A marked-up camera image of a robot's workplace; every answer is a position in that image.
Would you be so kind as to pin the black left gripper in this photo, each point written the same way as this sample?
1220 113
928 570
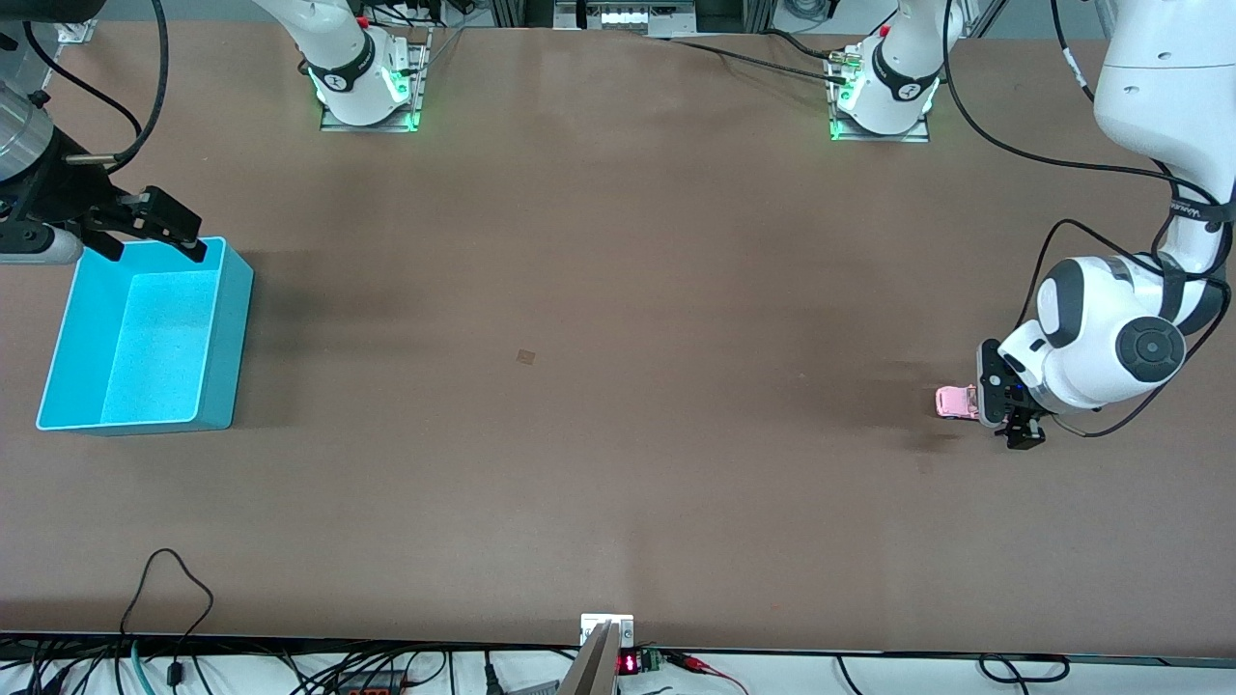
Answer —
1025 429

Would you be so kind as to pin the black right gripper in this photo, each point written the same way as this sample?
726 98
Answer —
60 196

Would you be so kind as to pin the pink jeep toy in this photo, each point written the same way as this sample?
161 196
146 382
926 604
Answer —
956 402

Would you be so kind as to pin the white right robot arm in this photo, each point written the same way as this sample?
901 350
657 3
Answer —
338 43

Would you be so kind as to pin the turquoise plastic bin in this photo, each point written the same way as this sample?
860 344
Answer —
145 338

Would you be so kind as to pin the red clip lead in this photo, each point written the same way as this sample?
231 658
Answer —
700 664

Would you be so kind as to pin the red digit display module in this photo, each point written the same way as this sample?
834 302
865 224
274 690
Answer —
628 663

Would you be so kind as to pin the black orange power strip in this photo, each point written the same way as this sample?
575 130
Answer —
372 687

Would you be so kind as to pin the silver lit control box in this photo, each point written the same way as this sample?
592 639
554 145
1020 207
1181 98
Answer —
628 17

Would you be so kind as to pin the white table corner bracket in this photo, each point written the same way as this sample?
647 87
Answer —
75 35

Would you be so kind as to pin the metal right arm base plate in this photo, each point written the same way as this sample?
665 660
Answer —
367 126

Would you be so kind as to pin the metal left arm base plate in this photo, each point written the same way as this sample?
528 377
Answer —
884 138

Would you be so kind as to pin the aluminium frame post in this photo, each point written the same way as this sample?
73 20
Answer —
759 13
521 12

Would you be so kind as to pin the white metal bracket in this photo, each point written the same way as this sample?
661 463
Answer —
591 623

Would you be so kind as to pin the grey camera pole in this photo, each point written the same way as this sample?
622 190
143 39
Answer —
591 671

